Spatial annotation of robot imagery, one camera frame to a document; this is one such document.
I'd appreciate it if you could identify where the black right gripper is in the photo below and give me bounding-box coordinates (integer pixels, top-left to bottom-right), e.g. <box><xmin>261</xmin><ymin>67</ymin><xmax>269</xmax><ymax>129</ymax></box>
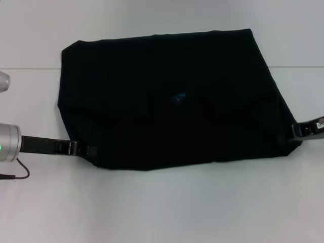
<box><xmin>290</xmin><ymin>116</ymin><xmax>324</xmax><ymax>142</ymax></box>

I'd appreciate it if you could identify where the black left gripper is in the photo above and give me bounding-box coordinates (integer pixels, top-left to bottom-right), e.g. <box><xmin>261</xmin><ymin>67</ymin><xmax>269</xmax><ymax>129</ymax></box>
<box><xmin>21</xmin><ymin>135</ymin><xmax>98</xmax><ymax>157</ymax></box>

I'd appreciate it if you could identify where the black t-shirt with FREE print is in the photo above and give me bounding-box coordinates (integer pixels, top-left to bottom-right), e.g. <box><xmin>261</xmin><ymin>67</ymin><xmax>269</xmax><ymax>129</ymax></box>
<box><xmin>57</xmin><ymin>28</ymin><xmax>303</xmax><ymax>173</ymax></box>

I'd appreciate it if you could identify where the left arm cable with plug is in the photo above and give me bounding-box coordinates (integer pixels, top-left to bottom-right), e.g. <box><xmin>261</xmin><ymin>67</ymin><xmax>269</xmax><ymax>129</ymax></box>
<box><xmin>0</xmin><ymin>157</ymin><xmax>31</xmax><ymax>181</ymax></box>

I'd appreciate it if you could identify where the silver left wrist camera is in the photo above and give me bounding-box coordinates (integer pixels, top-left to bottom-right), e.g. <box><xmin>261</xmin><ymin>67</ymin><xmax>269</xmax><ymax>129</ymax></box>
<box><xmin>0</xmin><ymin>71</ymin><xmax>11</xmax><ymax>93</ymax></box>

